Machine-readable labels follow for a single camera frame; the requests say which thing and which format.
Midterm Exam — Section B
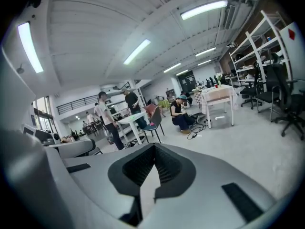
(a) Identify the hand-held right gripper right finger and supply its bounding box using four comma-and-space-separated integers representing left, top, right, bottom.
142, 142, 278, 229

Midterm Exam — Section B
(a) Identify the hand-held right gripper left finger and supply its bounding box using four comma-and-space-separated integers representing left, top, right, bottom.
62, 142, 157, 226

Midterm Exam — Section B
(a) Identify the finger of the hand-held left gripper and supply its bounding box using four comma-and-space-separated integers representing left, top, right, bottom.
44, 138, 103, 159

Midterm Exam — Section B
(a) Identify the black mezzanine railing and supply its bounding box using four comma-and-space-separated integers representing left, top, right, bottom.
56, 94, 100, 115

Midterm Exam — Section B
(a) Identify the white table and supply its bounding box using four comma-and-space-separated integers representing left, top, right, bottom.
117, 112, 150, 145

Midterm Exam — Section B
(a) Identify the long white shelf unit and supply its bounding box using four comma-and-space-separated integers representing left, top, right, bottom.
102, 84, 146, 138

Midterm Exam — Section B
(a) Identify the pink chair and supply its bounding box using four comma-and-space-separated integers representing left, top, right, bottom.
142, 103, 159, 119

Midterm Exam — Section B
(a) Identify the grey chair with blue seat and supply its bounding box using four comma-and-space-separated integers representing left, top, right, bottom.
142, 107, 165, 144

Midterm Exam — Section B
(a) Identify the table with checked cloth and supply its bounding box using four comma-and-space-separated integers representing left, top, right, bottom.
193, 91, 203, 108

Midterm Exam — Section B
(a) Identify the table with pink cloth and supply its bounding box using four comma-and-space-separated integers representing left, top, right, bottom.
201, 84, 239, 128

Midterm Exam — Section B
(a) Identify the table with green cloth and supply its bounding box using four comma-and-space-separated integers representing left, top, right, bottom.
158, 99, 171, 112

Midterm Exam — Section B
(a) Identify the wooden shelf unit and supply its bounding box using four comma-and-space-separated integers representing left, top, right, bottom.
166, 89, 177, 102

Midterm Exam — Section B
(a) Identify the black office chair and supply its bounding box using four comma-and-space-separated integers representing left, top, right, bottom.
240, 61, 263, 109
254, 52, 283, 115
271, 63, 305, 140

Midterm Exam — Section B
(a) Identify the black double door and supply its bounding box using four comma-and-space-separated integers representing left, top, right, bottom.
177, 70, 196, 87

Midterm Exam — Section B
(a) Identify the white shelving rack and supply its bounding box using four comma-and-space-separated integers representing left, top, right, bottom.
229, 10, 294, 85

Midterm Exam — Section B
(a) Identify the grey partition with red sticker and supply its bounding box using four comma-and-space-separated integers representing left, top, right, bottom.
278, 22, 305, 95

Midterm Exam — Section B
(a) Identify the pile of cables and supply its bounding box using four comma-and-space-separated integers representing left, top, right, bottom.
123, 135, 146, 149

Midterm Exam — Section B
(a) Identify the black cable with adapter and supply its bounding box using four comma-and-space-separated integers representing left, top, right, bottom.
187, 118, 212, 140

